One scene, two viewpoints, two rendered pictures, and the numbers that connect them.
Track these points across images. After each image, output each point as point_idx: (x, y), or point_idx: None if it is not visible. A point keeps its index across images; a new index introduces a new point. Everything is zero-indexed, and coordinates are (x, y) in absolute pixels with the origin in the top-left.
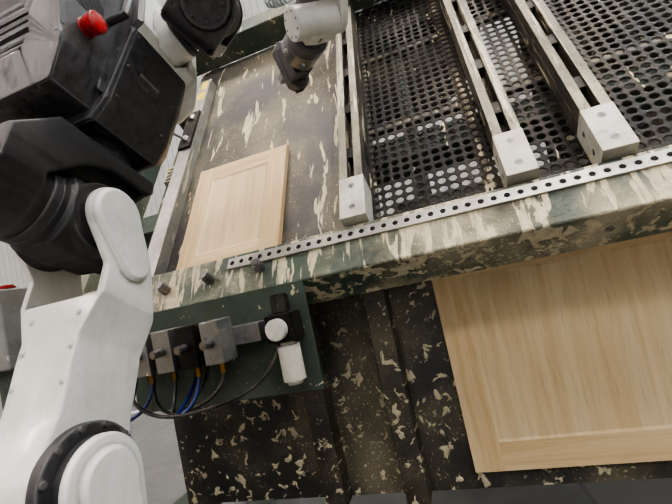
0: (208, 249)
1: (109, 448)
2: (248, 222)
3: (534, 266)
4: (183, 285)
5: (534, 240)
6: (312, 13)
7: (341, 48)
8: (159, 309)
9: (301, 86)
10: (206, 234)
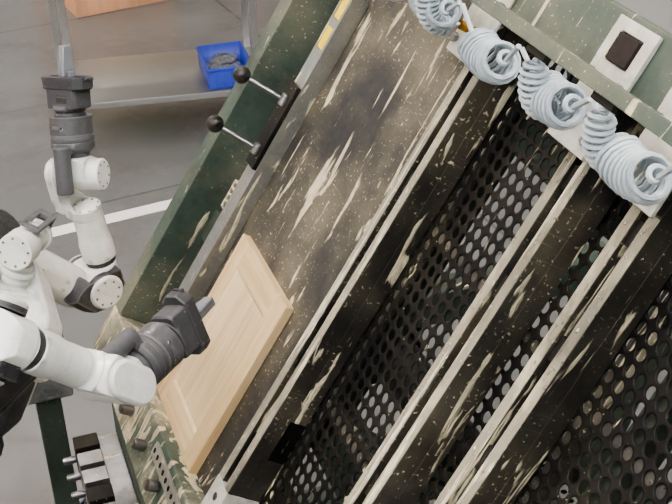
0: (181, 385)
1: None
2: (207, 394)
3: None
4: (137, 422)
5: None
6: (95, 395)
7: (388, 203)
8: (121, 426)
9: (192, 354)
10: (191, 359)
